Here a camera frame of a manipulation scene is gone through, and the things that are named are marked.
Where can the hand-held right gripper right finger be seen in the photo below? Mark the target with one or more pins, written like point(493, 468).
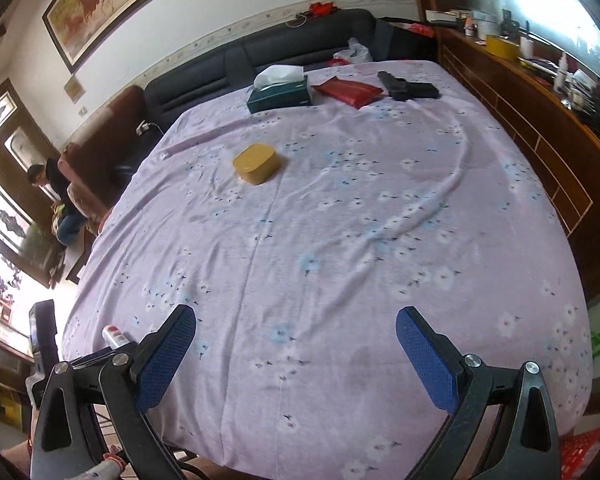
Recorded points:
point(425, 355)

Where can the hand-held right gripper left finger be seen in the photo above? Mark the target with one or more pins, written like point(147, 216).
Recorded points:
point(167, 355)

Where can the red mesh basket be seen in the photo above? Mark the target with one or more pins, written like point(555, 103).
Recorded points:
point(582, 450)

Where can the white spray can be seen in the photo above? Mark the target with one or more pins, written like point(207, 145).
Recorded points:
point(114, 335)

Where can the black upright object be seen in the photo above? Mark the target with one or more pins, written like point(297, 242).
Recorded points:
point(45, 340)

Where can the purple floral bedsheet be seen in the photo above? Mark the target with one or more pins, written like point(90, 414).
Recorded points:
point(330, 210)

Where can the golden yellow box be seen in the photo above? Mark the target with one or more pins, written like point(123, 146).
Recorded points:
point(255, 162)

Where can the white charger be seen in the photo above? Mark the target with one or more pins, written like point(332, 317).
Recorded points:
point(147, 127)

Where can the dark wooden glass cabinet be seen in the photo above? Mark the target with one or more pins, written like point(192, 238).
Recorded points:
point(10, 185)

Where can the brown armchair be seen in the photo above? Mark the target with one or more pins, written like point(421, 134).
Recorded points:
point(110, 130)

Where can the wooden dresser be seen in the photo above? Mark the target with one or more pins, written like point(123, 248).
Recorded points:
point(555, 160)

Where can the black toy pistol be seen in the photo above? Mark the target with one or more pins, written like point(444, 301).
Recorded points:
point(410, 89)

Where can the flat red packet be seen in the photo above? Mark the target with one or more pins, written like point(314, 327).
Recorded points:
point(347, 91)

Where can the dark green tissue box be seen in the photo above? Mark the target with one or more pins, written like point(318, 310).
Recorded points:
point(280, 97)

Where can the black sofa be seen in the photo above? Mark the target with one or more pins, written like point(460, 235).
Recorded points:
point(205, 75)

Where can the clear plastic bag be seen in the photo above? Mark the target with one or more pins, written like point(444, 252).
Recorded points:
point(352, 52)

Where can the white bottle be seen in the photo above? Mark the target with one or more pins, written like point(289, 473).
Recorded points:
point(561, 75)

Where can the yellow round tin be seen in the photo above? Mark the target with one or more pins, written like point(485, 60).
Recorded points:
point(502, 46)

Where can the white cup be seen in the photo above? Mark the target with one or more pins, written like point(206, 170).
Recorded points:
point(527, 49)

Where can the flat white box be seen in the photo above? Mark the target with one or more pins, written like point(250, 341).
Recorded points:
point(442, 16)

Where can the framed horse painting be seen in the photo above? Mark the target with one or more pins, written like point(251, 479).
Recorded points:
point(110, 5)

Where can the red ornament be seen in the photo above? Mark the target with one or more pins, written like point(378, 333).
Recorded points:
point(321, 9)

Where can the small yellow wall plaque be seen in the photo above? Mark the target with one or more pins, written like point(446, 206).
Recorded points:
point(74, 88)

